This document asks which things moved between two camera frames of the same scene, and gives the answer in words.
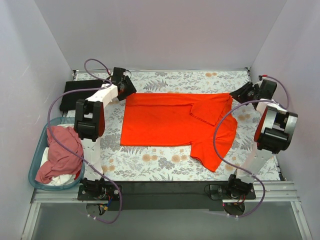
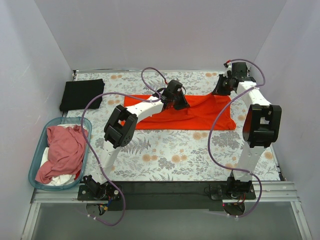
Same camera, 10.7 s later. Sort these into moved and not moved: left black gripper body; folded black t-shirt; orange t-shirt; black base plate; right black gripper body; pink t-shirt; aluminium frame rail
Moved: right black gripper body; orange t-shirt; left black gripper body
Not moved: black base plate; pink t-shirt; aluminium frame rail; folded black t-shirt
